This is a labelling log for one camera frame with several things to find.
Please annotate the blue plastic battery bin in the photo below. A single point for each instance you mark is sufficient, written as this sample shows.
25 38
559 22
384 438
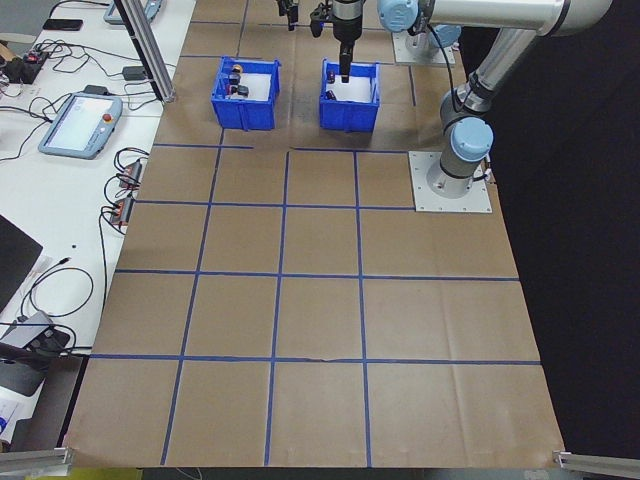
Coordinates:
350 117

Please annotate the blue plastic button bin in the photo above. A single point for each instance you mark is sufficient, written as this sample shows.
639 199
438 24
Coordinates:
245 115

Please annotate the white foam bin liner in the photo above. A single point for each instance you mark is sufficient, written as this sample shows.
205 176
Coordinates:
357 90

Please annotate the pile of electronic parts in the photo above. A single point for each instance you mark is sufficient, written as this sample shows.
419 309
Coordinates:
260 85

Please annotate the black green contact block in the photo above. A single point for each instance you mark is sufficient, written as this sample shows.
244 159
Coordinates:
243 90

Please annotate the grey blue teach pendant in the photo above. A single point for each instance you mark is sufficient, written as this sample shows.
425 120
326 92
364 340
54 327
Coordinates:
132 10
80 125

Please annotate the black power adapter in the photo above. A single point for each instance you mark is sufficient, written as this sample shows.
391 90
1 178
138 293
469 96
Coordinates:
135 74

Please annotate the black smartphone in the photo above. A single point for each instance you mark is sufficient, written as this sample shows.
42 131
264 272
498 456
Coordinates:
62 23

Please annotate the black electronics board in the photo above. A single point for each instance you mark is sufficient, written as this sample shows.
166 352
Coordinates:
27 65

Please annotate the white side table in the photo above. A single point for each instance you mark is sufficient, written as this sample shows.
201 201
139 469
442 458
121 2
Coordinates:
65 200

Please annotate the black laptop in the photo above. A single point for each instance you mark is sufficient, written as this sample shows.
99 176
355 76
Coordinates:
15 260

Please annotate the grey docking hub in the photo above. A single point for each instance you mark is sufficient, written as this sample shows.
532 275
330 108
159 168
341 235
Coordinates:
30 327

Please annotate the black monitor stand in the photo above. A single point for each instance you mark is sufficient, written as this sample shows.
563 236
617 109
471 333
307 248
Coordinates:
20 375

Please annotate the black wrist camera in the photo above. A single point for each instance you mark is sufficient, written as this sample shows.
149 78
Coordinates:
316 22

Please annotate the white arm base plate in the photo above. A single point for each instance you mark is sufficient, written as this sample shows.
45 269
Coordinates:
475 200
402 50

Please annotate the small red black switch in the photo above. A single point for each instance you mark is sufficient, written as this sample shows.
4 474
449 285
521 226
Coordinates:
230 90

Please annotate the aluminium profile post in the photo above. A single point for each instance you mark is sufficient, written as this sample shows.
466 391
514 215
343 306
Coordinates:
150 55

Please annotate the black frame cover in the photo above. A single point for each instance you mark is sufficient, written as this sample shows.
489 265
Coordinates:
575 250

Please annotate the aluminium profile rail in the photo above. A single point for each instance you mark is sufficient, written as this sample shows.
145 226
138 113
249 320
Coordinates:
35 460
590 460

